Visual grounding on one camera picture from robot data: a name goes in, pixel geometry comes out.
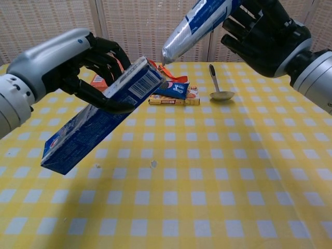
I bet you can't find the metal ladle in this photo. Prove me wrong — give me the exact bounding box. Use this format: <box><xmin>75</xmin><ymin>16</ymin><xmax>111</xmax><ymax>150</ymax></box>
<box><xmin>209</xmin><ymin>64</ymin><xmax>236</xmax><ymax>101</ymax></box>

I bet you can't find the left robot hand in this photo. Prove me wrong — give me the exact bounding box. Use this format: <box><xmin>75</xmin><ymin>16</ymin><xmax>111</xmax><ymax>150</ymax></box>
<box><xmin>6</xmin><ymin>27</ymin><xmax>135</xmax><ymax>115</ymax></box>

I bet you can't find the blue toothpaste box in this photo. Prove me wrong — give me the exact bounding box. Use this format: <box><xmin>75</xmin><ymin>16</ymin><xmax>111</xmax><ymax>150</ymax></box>
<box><xmin>40</xmin><ymin>56</ymin><xmax>167</xmax><ymax>176</ymax></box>

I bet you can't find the blue cookie packet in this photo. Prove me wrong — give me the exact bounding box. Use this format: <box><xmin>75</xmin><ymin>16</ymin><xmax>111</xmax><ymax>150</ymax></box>
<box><xmin>155</xmin><ymin>80</ymin><xmax>190</xmax><ymax>101</ymax></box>

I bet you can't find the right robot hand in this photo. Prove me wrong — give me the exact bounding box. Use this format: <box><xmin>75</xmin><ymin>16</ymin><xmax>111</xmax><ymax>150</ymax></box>
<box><xmin>220</xmin><ymin>0</ymin><xmax>312</xmax><ymax>78</ymax></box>

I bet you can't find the white blue toothpaste tube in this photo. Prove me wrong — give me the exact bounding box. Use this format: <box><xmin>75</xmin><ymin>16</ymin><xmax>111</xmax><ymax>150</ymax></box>
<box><xmin>162</xmin><ymin>0</ymin><xmax>243</xmax><ymax>65</ymax></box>

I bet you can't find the yellow biscuit box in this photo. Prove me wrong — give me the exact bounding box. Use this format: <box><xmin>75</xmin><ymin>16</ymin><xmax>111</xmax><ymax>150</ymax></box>
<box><xmin>148</xmin><ymin>87</ymin><xmax>201</xmax><ymax>106</ymax></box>

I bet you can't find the orange cardboard box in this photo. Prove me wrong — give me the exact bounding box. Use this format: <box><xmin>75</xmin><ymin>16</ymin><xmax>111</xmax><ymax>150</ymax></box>
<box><xmin>90</xmin><ymin>74</ymin><xmax>108</xmax><ymax>91</ymax></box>

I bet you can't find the orange lanyard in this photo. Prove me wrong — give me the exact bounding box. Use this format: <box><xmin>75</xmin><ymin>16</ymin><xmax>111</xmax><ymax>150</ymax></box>
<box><xmin>147</xmin><ymin>59</ymin><xmax>189</xmax><ymax>84</ymax></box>

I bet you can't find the yellow checkered tablecloth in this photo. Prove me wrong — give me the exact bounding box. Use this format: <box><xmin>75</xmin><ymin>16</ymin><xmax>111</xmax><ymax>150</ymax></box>
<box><xmin>0</xmin><ymin>61</ymin><xmax>332</xmax><ymax>249</ymax></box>

